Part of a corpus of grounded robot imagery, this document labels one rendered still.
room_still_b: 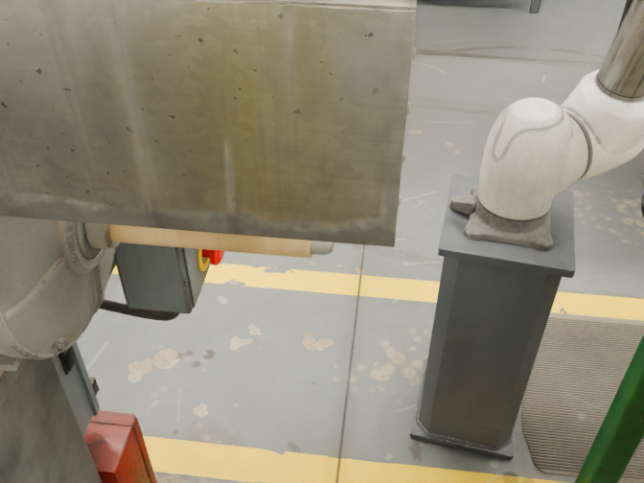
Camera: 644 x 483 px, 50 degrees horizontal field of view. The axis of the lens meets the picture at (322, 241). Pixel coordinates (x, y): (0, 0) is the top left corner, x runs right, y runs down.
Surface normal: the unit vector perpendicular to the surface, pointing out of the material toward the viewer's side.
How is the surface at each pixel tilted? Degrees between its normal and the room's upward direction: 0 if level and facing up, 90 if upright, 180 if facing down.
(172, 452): 0
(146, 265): 90
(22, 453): 90
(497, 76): 0
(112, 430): 0
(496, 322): 90
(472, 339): 90
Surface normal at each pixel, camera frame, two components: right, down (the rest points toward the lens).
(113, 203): -0.12, 0.65
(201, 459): 0.00, -0.76
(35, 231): 0.97, 0.11
